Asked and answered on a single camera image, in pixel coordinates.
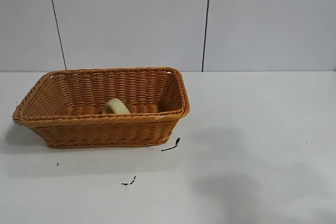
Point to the pale yellow round fruit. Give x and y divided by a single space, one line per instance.
116 107

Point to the brown woven wicker basket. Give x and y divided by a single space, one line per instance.
105 129

